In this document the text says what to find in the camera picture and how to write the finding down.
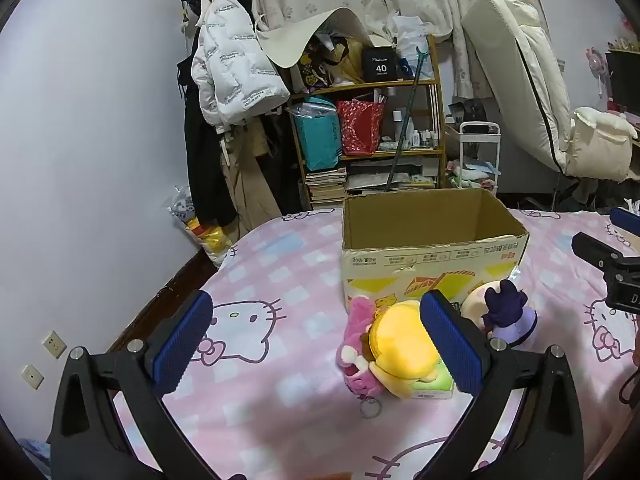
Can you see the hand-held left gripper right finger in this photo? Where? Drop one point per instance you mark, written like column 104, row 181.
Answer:
column 452, row 347

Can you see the green pole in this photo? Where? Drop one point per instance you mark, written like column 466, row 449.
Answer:
column 407, row 120

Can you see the black monitor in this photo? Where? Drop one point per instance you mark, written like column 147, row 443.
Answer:
column 622, row 80

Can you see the teal bag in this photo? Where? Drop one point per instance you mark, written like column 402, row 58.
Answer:
column 320, row 140

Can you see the dark patterned tote bag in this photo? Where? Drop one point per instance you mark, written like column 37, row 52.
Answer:
column 320, row 67

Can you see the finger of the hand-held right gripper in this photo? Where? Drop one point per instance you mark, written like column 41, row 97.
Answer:
column 626, row 221
column 595, row 254

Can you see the cream padded recliner chair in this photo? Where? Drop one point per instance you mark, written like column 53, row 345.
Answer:
column 525, row 60

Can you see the pile of papers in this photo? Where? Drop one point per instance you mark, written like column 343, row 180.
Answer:
column 370, row 180

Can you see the black box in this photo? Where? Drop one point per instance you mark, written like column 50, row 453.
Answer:
column 380, row 67

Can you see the white plastic bag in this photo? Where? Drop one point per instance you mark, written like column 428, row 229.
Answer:
column 410, row 40

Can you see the wooden shelf rack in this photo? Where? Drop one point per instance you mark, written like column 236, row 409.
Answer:
column 390, row 154

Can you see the beige pants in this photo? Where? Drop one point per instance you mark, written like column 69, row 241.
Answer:
column 245, row 180

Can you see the group of small bottles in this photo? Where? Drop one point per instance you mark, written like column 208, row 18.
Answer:
column 417, row 135

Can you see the white puffer jacket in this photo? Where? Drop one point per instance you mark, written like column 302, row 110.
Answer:
column 235, row 60

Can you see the white wall socket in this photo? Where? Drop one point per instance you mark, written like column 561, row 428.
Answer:
column 54, row 344
column 32, row 376

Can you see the red patterned bag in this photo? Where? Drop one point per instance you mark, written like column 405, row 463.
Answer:
column 357, row 130

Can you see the cardboard box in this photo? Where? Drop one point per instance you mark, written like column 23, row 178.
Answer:
column 430, row 265

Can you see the black bag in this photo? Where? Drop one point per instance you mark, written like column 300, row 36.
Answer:
column 470, row 110

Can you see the white trolley cart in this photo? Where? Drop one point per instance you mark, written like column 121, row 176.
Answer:
column 480, row 127

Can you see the yellow plush toy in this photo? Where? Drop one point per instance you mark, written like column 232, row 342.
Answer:
column 400, row 340

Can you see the plastic bag with yellow items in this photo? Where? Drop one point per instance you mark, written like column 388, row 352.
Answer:
column 210, row 240

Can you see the stack of books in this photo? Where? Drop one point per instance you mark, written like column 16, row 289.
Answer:
column 325, row 187

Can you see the pink cat print bed sheet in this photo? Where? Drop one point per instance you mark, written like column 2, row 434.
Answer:
column 280, row 410

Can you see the purple haired plush doll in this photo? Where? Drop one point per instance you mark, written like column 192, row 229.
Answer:
column 505, row 305

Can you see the cream curled mat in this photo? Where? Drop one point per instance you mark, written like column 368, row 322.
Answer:
column 300, row 35

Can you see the black coat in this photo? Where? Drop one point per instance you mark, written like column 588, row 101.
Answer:
column 205, row 170

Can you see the pink desk fan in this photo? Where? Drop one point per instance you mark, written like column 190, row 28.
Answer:
column 596, row 62

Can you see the pink plush toy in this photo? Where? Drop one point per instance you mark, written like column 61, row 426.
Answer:
column 357, row 320

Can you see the green tissue pack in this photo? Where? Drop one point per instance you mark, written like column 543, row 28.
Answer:
column 435, row 385

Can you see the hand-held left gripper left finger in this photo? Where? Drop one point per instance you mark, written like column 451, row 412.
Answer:
column 182, row 345

